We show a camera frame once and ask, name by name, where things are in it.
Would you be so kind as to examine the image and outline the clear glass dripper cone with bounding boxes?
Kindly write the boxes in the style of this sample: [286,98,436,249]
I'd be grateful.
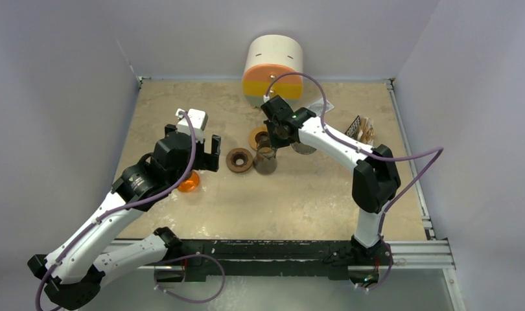
[291,143,317,155]

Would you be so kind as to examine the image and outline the glass carafe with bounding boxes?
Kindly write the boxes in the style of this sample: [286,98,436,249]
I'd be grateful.
[253,143,277,175]

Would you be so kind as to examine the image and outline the dark brown wooden ring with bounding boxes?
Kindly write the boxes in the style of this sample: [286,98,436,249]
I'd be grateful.
[226,148,254,174]

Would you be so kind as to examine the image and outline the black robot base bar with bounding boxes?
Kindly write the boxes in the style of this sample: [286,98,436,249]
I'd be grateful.
[153,239,393,285]

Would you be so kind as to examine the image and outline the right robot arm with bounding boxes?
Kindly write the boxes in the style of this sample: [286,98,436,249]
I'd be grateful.
[261,95,401,264]

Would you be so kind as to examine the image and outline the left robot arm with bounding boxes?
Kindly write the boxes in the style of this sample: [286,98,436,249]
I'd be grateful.
[27,124,221,310]

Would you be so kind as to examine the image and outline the orange coffee filter box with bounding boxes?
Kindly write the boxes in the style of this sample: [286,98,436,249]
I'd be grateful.
[345,115,375,146]

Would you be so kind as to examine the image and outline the white printed packet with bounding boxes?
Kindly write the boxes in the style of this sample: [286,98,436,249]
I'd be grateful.
[305,98,334,117]

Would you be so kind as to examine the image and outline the round three-drawer storage box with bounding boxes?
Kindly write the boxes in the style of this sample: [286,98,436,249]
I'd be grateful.
[242,34,303,107]

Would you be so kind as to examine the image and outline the light wooden ring coaster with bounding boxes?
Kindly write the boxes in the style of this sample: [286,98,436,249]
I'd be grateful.
[248,125,268,151]

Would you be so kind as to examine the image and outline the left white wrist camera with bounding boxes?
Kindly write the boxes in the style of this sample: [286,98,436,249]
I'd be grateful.
[176,108,209,141]

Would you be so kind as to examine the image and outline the base left purple cable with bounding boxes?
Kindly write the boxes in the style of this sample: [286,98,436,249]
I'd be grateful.
[153,254,226,305]

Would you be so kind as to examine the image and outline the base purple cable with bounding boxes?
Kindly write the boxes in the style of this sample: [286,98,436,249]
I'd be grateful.
[153,254,226,305]
[353,242,397,293]

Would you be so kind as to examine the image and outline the base right purple cable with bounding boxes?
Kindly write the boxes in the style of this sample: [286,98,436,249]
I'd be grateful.
[353,242,397,293]

